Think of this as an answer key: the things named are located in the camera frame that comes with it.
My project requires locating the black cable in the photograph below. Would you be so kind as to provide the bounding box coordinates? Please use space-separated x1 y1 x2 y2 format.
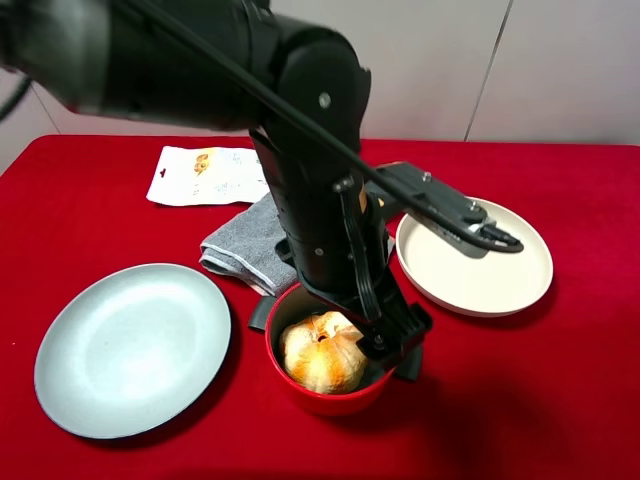
124 0 525 321

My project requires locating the folded grey towel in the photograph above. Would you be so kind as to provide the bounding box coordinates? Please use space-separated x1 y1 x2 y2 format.
199 194 297 297

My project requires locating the cream round plate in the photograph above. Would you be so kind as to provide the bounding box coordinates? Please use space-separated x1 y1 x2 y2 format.
395 198 554 318

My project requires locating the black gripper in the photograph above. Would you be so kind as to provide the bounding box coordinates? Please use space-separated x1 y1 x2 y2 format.
273 172 433 370

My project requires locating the grey round plate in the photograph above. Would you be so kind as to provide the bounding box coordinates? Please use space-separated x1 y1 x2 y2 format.
34 263 232 440

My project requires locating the red tablecloth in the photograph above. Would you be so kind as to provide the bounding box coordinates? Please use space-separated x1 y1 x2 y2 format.
1 135 639 479

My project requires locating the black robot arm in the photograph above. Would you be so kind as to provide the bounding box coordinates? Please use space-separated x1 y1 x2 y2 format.
1 1 432 369

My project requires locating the pale croissant bread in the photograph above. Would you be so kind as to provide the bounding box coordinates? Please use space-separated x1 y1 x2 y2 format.
280 311 368 394

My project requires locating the white snack packet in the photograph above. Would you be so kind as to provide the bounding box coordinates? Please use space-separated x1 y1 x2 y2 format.
146 146 269 207

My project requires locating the red pot with black handles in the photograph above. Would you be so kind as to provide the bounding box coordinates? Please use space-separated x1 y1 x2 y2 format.
249 284 423 416

